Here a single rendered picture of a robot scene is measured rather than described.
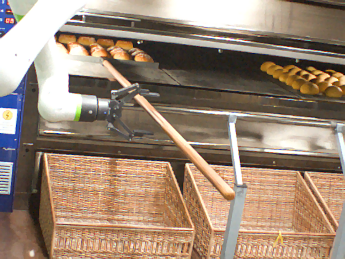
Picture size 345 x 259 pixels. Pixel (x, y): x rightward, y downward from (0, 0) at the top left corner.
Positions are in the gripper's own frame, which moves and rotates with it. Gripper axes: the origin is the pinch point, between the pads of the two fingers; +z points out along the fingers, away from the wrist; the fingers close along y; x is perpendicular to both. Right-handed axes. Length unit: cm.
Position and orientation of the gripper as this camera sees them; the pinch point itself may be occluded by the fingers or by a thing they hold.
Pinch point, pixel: (152, 114)
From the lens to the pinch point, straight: 266.7
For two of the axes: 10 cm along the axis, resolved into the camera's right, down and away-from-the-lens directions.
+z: 9.5, 0.8, 3.0
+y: -1.5, 9.6, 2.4
